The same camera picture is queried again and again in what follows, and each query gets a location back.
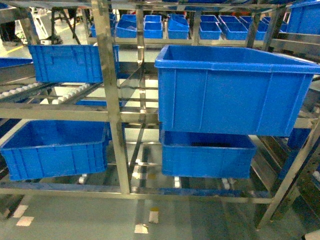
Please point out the blue crate lower left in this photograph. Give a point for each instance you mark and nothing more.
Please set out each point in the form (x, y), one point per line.
(56, 148)

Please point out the background rack of bins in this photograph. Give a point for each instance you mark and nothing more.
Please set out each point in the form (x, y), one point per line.
(177, 27)

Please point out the large blue crate right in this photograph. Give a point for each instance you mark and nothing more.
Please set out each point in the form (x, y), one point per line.
(230, 90)

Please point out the blue crate upper left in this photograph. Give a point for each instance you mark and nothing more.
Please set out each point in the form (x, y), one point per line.
(66, 63)

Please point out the stainless steel shelf frame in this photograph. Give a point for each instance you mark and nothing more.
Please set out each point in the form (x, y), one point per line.
(126, 106)

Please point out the blue crate lower right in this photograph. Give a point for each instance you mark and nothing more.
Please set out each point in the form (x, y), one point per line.
(206, 155)

